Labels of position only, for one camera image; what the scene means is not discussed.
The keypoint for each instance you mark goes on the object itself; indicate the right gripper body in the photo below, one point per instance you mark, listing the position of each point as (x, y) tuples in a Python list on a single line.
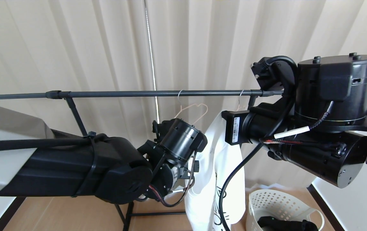
[(267, 125)]

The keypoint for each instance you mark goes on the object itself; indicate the white printed T-shirt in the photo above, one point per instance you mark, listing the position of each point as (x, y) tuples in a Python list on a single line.
[(209, 179)]

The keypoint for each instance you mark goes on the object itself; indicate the pink clothes hanger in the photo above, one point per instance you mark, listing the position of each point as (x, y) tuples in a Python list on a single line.
[(178, 95), (241, 96)]

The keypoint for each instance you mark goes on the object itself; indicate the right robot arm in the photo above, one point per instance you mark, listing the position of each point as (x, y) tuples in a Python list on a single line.
[(331, 89)]

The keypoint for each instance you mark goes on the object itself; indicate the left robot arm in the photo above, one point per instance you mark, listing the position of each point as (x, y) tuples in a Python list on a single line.
[(74, 170)]

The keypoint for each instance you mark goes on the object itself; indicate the white laundry basket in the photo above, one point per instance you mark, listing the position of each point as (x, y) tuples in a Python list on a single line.
[(276, 200)]

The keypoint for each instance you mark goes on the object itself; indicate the black clothes rack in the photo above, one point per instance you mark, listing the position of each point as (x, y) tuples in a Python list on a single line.
[(122, 94)]

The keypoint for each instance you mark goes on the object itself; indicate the black garment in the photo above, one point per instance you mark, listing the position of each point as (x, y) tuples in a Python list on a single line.
[(286, 224)]

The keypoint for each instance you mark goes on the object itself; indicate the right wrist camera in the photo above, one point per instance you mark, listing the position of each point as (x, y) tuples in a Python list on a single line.
[(267, 77)]

